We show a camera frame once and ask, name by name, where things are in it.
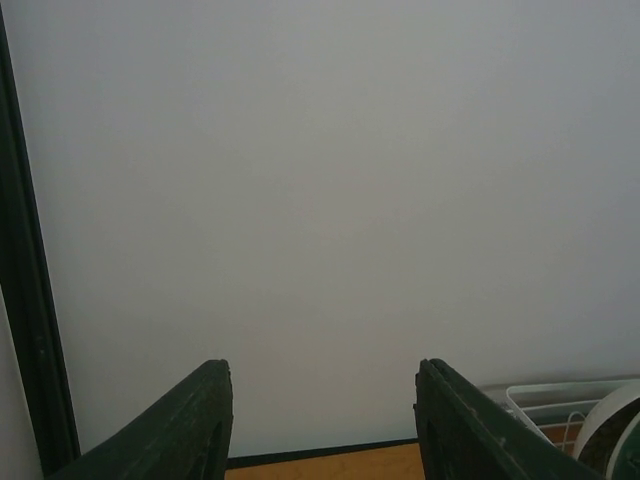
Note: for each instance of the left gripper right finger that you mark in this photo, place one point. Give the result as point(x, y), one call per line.
point(463, 434)

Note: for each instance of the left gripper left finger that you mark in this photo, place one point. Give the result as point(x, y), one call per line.
point(184, 435)

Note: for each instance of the large grey rimmed plate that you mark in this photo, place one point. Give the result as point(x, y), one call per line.
point(607, 430)

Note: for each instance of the white wire dish rack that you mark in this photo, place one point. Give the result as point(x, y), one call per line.
point(569, 412)

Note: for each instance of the black left frame post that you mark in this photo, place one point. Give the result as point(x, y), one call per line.
point(27, 292)

